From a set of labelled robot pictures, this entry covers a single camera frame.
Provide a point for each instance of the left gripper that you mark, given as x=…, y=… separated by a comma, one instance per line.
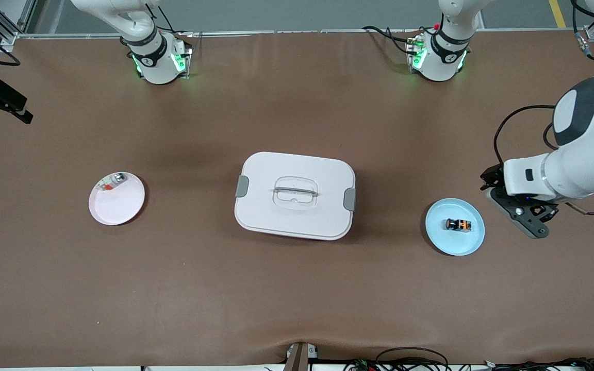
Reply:
x=492, y=176

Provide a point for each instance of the orange black push-button switch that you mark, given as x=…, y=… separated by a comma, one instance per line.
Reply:
x=458, y=225

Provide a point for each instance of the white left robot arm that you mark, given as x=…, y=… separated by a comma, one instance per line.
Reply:
x=591, y=149

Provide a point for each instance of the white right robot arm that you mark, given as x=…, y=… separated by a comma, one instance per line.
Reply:
x=162, y=72

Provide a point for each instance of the white lidded storage box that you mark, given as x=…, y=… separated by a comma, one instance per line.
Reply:
x=297, y=216

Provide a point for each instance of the light blue round plate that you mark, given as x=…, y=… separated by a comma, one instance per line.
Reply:
x=454, y=245

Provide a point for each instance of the pink round plate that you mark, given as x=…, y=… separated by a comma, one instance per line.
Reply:
x=116, y=206

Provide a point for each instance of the brown table cover sheet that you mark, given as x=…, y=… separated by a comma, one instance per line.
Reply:
x=297, y=299

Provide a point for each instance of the aluminium table edge rail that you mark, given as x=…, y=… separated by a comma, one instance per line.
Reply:
x=302, y=32

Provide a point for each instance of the dark camera mount post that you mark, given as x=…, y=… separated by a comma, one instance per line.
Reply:
x=297, y=358

